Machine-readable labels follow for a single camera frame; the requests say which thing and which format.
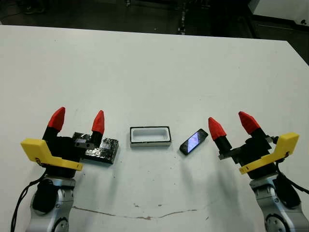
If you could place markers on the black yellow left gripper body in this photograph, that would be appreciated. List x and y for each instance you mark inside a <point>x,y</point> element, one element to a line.
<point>62,149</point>

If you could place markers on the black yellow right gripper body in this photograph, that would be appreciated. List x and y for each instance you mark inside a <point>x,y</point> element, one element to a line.
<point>256,154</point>

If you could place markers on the red-tipped right gripper finger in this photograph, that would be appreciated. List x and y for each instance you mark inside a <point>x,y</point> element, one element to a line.
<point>249,124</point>
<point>217,130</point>

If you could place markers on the red-tipped left gripper finger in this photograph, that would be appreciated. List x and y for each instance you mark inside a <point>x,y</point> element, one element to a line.
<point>98,123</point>
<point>56,120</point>

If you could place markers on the black camera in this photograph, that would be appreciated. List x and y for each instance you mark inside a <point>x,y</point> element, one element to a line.
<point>193,142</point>

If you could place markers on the shiny black box lid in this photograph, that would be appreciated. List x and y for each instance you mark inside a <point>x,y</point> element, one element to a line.
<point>106,149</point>

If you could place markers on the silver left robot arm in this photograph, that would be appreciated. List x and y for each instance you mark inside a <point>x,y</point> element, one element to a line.
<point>62,205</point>

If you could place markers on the small black knob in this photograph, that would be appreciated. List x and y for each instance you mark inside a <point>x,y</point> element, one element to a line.
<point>303,21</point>

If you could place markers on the black metal stand leg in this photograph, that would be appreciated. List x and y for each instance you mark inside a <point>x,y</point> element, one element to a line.
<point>182,19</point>

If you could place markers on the white camera box base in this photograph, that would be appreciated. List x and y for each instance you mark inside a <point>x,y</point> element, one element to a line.
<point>149,143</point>

